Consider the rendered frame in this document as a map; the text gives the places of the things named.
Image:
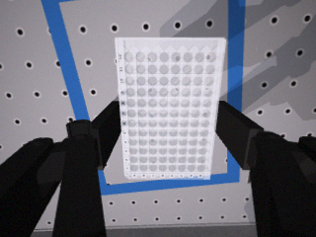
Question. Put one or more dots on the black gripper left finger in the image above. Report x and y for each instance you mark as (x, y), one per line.
(30, 177)

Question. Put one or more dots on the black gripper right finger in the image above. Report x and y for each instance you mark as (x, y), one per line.
(283, 196)

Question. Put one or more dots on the blue rectangular tape outline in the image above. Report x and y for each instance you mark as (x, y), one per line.
(236, 27)

